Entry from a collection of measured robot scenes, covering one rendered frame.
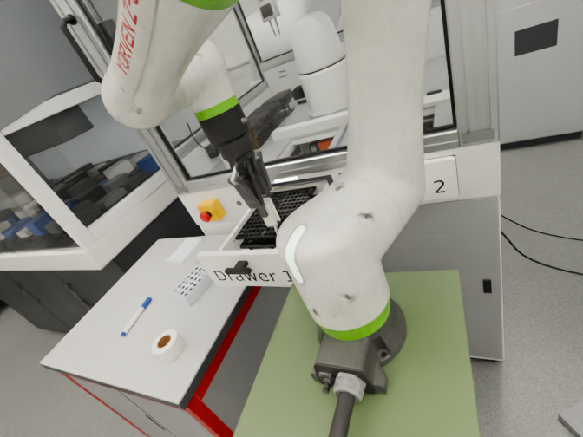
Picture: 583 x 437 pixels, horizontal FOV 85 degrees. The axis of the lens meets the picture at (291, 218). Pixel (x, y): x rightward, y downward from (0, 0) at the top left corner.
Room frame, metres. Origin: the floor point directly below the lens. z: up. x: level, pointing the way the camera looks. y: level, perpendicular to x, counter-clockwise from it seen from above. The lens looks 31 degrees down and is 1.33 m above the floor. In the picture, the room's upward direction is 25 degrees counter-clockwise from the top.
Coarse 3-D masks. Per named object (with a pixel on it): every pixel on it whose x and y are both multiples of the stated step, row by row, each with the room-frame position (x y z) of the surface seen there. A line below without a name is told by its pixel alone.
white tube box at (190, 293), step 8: (192, 272) 0.86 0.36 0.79; (192, 280) 0.81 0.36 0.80; (200, 280) 0.79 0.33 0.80; (208, 280) 0.80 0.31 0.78; (184, 288) 0.79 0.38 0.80; (192, 288) 0.78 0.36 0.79; (200, 288) 0.78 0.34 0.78; (176, 296) 0.77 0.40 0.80; (184, 296) 0.76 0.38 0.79; (192, 296) 0.75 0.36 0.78; (192, 304) 0.74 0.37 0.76
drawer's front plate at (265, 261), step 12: (204, 252) 0.70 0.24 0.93; (216, 252) 0.68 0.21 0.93; (228, 252) 0.65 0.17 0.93; (240, 252) 0.63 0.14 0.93; (252, 252) 0.61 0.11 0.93; (264, 252) 0.59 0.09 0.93; (276, 252) 0.57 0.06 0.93; (204, 264) 0.70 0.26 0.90; (216, 264) 0.68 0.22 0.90; (228, 264) 0.66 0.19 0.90; (252, 264) 0.61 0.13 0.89; (264, 264) 0.60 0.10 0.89; (276, 264) 0.58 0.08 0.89; (216, 276) 0.69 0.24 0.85; (252, 276) 0.63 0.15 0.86; (264, 276) 0.61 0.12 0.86; (276, 276) 0.59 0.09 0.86
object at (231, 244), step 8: (296, 184) 0.92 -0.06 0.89; (304, 184) 0.90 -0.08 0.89; (312, 184) 0.88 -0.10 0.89; (320, 184) 0.87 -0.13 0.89; (328, 184) 0.83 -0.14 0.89; (248, 216) 0.87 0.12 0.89; (240, 224) 0.83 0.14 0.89; (232, 232) 0.80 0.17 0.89; (232, 240) 0.78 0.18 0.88; (240, 240) 0.80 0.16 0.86; (224, 248) 0.75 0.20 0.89; (232, 248) 0.77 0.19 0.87; (240, 248) 0.79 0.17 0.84; (248, 248) 0.78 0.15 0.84; (256, 248) 0.76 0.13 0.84; (264, 248) 0.75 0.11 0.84
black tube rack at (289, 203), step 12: (276, 192) 0.91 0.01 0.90; (288, 192) 0.87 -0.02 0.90; (300, 192) 0.84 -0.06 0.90; (312, 192) 0.81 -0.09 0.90; (276, 204) 0.84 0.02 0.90; (288, 204) 0.81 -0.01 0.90; (300, 204) 0.78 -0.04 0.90; (252, 216) 0.84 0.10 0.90; (252, 228) 0.76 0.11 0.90; (264, 228) 0.74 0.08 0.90; (252, 240) 0.75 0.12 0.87; (264, 240) 0.73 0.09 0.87
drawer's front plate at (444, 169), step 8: (424, 160) 0.66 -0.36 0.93; (432, 160) 0.65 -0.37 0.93; (440, 160) 0.64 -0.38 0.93; (448, 160) 0.62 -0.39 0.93; (424, 168) 0.65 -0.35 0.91; (432, 168) 0.64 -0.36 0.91; (440, 168) 0.64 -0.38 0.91; (448, 168) 0.63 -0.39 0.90; (432, 176) 0.65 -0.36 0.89; (440, 176) 0.64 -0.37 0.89; (448, 176) 0.63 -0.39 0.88; (456, 176) 0.62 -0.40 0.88; (432, 184) 0.65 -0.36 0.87; (440, 184) 0.64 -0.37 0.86; (448, 184) 0.63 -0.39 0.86; (456, 184) 0.62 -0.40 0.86; (432, 192) 0.65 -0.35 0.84; (440, 192) 0.64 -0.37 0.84; (448, 192) 0.63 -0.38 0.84; (456, 192) 0.62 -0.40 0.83; (424, 200) 0.66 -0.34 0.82
